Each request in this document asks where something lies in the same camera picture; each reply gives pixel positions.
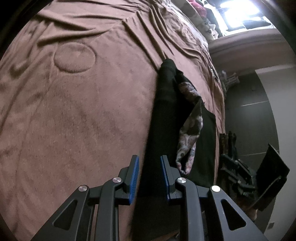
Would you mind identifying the clutter pile on windowsill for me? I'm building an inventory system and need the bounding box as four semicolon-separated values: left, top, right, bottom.
181;1;223;42

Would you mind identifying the black garment with patterned trim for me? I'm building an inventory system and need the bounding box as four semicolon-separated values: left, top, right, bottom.
131;59;217;240

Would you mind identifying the pink curtain right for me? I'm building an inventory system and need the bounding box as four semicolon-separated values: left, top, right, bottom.
209;29;295;75

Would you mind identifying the brown bed blanket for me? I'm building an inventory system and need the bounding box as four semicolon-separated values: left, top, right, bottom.
1;1;225;240

